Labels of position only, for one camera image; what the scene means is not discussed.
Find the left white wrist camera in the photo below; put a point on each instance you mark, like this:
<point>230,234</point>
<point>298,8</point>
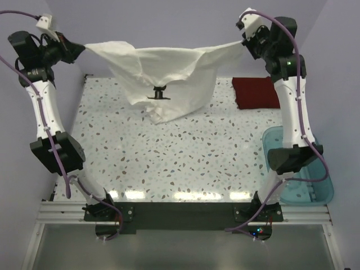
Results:
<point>47,26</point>

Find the white t shirt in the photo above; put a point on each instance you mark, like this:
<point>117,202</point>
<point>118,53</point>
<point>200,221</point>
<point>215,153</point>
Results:
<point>167,82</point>

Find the blue plastic bin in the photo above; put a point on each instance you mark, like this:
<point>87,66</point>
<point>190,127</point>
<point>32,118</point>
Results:
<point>298,193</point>

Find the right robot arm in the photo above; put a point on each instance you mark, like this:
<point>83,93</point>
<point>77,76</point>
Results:
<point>277,47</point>

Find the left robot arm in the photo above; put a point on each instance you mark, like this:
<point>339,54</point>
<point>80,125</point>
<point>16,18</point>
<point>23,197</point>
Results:
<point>54,147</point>

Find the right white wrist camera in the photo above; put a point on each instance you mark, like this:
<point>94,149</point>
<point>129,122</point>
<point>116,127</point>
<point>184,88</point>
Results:
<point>249,22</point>

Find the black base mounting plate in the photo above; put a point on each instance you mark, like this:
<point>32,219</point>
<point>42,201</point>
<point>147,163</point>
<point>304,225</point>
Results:
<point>130,217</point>

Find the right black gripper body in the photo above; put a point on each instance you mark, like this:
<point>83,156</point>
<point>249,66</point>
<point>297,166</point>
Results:
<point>251,45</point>

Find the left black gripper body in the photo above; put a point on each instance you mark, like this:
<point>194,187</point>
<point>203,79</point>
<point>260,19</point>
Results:
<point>69,49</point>

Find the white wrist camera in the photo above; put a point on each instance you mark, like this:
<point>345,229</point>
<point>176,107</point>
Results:
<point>249,22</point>
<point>47,26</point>

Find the aluminium frame rail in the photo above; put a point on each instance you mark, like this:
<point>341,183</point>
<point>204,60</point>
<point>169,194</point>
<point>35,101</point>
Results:
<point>71,213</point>

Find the folded dark red shirt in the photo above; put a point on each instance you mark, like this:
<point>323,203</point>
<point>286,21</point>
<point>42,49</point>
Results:
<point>255,93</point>

